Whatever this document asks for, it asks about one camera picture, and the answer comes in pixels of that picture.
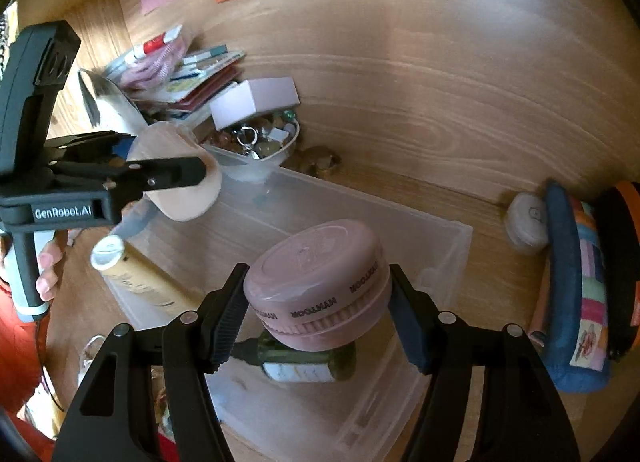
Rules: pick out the pile of stones and trinkets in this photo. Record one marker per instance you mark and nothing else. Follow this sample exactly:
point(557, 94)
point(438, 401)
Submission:
point(250, 136)

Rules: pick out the blue patchwork pouch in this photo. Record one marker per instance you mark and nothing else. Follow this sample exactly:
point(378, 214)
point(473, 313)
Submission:
point(575, 292)

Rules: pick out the brown stone figurine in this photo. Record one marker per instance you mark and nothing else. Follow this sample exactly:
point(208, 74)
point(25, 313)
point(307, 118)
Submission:
point(320, 160)

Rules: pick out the black orange pouch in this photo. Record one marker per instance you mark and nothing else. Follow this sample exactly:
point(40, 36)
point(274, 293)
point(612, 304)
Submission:
point(622, 262)

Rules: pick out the pink powder puff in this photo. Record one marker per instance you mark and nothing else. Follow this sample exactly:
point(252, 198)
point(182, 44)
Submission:
point(192, 202)

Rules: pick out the white round case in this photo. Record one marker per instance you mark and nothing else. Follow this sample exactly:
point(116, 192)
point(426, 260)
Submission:
point(525, 224)

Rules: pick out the person's left hand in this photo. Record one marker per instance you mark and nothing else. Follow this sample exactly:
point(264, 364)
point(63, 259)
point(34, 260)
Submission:
point(50, 264)

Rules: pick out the person's left forearm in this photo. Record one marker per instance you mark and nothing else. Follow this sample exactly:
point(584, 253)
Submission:
point(17, 342)

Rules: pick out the green bottle with white label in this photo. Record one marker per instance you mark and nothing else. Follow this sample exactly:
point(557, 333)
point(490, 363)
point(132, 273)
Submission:
point(300, 371)

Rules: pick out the stack of booklets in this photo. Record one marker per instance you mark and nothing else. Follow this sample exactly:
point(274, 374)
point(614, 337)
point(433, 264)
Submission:
point(205, 81)

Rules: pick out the lilac white box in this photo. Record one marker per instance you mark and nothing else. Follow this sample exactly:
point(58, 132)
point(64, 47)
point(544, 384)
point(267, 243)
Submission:
point(260, 96)

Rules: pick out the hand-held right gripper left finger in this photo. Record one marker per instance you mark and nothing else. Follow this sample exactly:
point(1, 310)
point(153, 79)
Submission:
point(229, 324)

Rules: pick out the white heart-shaped bowl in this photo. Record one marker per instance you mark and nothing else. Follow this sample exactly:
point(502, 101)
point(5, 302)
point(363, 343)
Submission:
point(272, 156)

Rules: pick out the clear bag with pink cloth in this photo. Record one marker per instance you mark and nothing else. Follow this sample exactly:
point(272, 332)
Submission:
point(150, 61)

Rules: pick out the beige cosmetic tube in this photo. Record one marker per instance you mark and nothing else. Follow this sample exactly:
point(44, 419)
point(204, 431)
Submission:
point(145, 287)

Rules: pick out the pink round jar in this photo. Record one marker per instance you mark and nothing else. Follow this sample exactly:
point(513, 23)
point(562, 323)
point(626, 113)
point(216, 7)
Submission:
point(310, 262)

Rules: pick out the shiny silver object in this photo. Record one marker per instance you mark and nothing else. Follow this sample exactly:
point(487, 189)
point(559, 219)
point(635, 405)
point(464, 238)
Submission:
point(107, 101)

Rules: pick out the clear plastic container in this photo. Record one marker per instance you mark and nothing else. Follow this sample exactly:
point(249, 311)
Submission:
point(300, 207)

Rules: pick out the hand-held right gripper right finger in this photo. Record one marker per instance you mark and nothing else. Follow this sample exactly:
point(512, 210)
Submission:
point(407, 329)

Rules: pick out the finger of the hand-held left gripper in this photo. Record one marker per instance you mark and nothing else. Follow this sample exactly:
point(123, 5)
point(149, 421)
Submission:
point(117, 146)
point(165, 174)

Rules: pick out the clear plastic packet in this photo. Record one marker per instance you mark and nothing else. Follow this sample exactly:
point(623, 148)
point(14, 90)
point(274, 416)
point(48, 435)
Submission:
point(94, 357)

